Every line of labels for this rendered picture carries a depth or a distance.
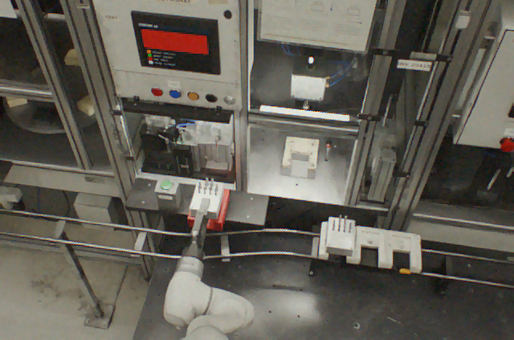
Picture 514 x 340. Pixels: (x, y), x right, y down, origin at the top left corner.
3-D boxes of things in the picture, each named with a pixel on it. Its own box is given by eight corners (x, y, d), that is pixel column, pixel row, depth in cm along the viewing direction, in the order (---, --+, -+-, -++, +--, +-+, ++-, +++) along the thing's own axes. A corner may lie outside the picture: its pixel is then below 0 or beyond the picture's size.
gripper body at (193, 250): (203, 268, 190) (209, 244, 195) (201, 257, 183) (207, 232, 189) (181, 265, 191) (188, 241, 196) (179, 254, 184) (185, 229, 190)
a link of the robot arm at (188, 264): (200, 272, 179) (204, 256, 183) (172, 268, 180) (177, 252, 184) (201, 285, 186) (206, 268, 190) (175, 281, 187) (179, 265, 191)
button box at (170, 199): (157, 209, 214) (153, 190, 205) (163, 192, 219) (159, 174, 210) (177, 211, 214) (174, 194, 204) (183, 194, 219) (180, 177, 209)
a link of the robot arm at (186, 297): (167, 278, 186) (204, 290, 189) (154, 324, 177) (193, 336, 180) (177, 266, 178) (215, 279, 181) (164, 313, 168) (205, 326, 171)
